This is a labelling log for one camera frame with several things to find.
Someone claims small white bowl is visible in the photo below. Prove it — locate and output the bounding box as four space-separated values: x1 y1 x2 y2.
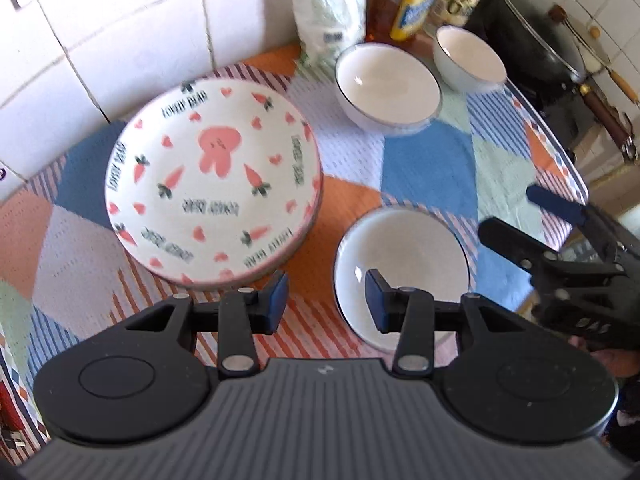
333 206 471 353

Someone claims pink rabbit bowl plate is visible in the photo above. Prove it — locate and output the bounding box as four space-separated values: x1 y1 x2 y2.
104 78 322 288

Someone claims black gas stove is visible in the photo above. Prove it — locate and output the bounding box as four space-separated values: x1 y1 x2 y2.
519 69 640 162

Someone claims colourful patchwork mat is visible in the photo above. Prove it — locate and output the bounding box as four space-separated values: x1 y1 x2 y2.
1 46 586 463

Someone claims black wok with lid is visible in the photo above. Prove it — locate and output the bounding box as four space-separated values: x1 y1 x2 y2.
462 0 637 146

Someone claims white ribbed bowl by bottles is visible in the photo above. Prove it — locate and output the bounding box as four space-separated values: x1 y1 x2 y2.
434 25 506 94

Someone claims large white ribbed bowl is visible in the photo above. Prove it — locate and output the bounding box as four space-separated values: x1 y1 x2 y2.
334 42 442 136

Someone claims white seasoning bag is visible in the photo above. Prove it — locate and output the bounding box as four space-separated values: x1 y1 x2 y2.
292 0 367 70

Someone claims wooden handled utensil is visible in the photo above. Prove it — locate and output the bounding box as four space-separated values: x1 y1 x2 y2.
548 4 639 105

